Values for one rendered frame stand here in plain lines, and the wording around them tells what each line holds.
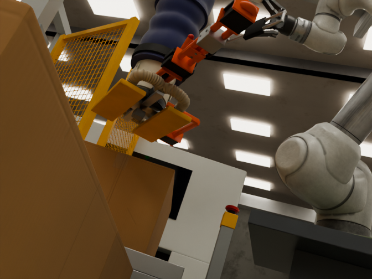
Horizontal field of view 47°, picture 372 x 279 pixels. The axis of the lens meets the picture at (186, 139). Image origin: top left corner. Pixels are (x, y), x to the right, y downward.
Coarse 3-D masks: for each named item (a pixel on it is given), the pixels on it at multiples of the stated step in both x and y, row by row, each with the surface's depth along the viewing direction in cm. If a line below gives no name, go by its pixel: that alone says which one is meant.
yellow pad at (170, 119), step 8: (160, 112) 154; (168, 112) 150; (176, 112) 150; (152, 120) 160; (160, 120) 158; (168, 120) 156; (176, 120) 154; (184, 120) 151; (136, 128) 173; (144, 128) 169; (152, 128) 167; (160, 128) 164; (168, 128) 162; (176, 128) 160; (144, 136) 176; (152, 136) 174; (160, 136) 171
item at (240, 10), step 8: (240, 0) 111; (248, 0) 112; (224, 8) 117; (232, 8) 110; (240, 8) 110; (224, 16) 114; (232, 16) 112; (240, 16) 111; (248, 16) 111; (256, 16) 112; (224, 24) 116; (232, 24) 115; (240, 24) 114; (248, 24) 113; (232, 32) 118; (240, 32) 117
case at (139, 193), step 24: (96, 144) 164; (96, 168) 160; (120, 168) 161; (144, 168) 161; (168, 168) 162; (120, 192) 157; (144, 192) 158; (168, 192) 164; (120, 216) 153; (144, 216) 154; (168, 216) 214; (144, 240) 150
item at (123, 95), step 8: (120, 80) 142; (112, 88) 148; (120, 88) 145; (128, 88) 143; (136, 88) 144; (104, 96) 156; (112, 96) 153; (120, 96) 151; (128, 96) 149; (136, 96) 147; (96, 104) 164; (104, 104) 161; (112, 104) 159; (120, 104) 156; (128, 104) 154; (96, 112) 170; (104, 112) 168; (112, 112) 165; (120, 112) 163; (112, 120) 172
